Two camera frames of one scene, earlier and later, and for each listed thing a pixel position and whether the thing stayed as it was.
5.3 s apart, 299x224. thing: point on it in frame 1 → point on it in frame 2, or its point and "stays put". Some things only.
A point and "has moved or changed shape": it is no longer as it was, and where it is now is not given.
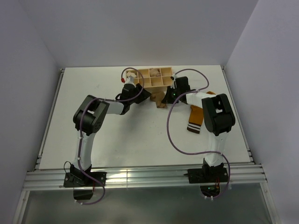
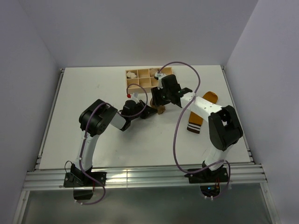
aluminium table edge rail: [49, 117] stays put
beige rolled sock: [154, 72] stays put
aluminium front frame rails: [236, 173] stays put
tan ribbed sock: [158, 97] has moved or changed shape
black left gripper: [143, 95] → [147, 112]
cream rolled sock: [131, 74] stays put
